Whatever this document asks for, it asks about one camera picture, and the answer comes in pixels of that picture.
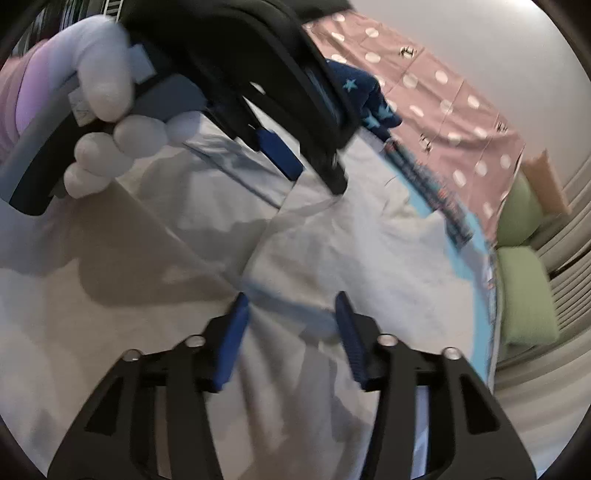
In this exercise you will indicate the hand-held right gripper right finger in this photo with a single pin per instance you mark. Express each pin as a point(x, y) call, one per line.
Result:
point(353, 341)

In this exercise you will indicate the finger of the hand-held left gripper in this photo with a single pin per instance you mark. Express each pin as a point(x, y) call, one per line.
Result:
point(323, 129)
point(279, 154)

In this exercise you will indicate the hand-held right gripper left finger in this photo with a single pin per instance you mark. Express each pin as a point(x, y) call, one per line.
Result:
point(231, 341)

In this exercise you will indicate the white cotton garment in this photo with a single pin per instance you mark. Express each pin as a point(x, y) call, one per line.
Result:
point(323, 240)

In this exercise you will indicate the person's left forearm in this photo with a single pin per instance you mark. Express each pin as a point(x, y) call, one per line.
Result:
point(27, 92)

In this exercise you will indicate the person's left hand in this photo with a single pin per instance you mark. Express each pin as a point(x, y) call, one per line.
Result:
point(106, 69)

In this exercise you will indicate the navy star print cloth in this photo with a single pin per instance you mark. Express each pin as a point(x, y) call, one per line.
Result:
point(369, 101)

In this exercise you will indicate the pink polka dot sheet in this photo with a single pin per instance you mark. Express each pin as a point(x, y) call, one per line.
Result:
point(438, 115)

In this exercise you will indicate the blue geometric print blanket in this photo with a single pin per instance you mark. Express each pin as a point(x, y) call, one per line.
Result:
point(476, 251)

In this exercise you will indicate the green cushion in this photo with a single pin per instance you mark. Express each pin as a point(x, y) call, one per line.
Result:
point(526, 295)
point(519, 212)

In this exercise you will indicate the beige wooden board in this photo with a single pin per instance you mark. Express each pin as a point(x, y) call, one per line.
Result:
point(547, 184)

